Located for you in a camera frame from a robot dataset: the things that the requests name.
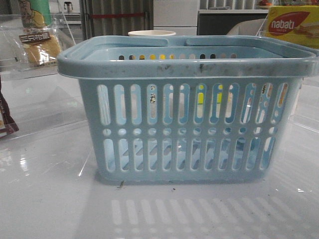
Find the yellow nabati wafer box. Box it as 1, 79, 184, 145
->
262, 5, 319, 49

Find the white paper cup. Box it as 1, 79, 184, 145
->
128, 30, 176, 36

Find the clear acrylic left shelf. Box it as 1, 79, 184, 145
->
0, 14, 85, 141

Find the white cabinet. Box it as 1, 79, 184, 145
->
153, 0, 200, 35

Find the green cartoon snack can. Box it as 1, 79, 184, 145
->
18, 0, 52, 28

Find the light blue plastic basket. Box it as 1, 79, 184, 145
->
57, 35, 319, 183

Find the brown snack bag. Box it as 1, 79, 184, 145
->
0, 84, 19, 138

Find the packaged bread clear wrapper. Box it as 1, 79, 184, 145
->
13, 27, 62, 67

